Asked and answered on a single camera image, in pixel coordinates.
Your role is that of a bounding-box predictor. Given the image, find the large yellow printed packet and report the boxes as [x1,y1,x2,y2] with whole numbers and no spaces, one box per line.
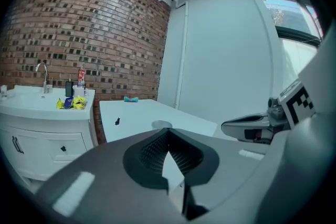
[72,95,88,110]

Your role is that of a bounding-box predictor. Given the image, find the black soap dispenser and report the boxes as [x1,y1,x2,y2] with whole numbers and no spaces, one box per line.
[65,74,75,98]

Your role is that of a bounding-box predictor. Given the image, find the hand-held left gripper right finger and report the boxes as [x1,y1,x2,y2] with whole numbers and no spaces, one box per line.
[167,110,336,224]

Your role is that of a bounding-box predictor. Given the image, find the white wall pipe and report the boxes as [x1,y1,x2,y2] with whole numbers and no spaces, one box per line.
[175,1,190,110]

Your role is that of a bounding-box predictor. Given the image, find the white table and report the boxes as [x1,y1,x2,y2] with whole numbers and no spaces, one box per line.
[99,99,219,144]

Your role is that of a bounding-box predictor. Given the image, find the plain white mug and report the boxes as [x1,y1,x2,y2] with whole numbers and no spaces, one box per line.
[72,85,90,99]

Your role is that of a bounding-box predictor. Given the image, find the dark blue packet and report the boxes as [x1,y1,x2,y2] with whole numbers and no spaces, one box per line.
[62,97,75,109]

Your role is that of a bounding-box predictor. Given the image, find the white sink vanity cabinet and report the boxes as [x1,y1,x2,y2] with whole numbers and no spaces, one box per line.
[0,84,99,185]

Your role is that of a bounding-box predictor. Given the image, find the red tube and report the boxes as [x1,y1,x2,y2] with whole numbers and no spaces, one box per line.
[77,68,87,88]

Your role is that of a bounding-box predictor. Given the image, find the black window frame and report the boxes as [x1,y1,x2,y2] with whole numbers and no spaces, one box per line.
[258,0,325,82]

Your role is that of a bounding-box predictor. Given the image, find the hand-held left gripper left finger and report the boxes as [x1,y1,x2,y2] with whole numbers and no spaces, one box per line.
[34,127,185,224]

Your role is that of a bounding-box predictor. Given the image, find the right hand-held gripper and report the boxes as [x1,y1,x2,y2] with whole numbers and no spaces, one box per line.
[220,22,336,144]

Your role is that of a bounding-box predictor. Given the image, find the chrome faucet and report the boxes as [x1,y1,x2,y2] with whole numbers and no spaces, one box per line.
[35,62,54,94]

